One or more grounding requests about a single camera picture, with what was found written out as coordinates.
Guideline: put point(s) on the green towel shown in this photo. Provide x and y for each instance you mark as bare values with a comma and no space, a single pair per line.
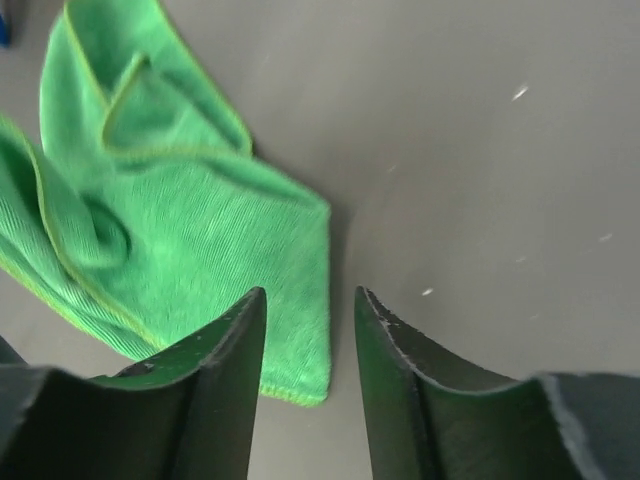
144,214

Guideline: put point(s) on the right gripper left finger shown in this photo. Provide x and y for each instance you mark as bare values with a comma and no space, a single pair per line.
188,412

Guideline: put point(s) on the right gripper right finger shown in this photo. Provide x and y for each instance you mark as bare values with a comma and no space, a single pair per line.
430,414

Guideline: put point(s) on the blue towel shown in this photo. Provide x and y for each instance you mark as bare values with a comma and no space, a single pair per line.
5,27

